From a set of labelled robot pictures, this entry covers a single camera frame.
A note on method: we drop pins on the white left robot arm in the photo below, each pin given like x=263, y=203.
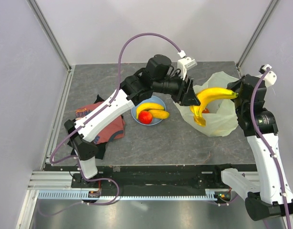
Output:
x=154, y=78

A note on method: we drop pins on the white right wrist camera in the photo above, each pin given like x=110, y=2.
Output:
x=270, y=78

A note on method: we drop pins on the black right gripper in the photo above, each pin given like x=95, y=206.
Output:
x=234, y=85

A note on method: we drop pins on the blue slotted cable duct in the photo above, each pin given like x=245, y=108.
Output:
x=135, y=194

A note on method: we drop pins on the black cloth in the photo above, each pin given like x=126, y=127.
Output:
x=115, y=130

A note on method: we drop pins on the aluminium corner frame post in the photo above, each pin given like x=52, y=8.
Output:
x=257, y=32

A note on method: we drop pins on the green avocado print plastic bag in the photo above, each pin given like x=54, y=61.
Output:
x=221, y=119

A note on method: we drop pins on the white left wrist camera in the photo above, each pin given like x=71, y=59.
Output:
x=184, y=64

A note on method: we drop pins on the orange tangerine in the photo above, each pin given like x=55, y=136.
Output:
x=205, y=111

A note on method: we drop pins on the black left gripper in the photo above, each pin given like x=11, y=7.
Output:
x=186, y=96

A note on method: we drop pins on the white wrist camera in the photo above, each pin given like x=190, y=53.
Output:
x=184, y=64
x=270, y=78

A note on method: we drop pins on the left aluminium frame post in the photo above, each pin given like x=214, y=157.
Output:
x=49, y=33

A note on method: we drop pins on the yellow banana bunch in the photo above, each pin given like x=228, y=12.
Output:
x=207, y=96

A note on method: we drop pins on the single yellow banana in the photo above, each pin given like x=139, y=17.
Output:
x=157, y=110

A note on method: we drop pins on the red apple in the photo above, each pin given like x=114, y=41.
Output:
x=145, y=117

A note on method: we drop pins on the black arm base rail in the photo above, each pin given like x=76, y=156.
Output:
x=192, y=176

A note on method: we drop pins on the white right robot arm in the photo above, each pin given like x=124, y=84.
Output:
x=272, y=197

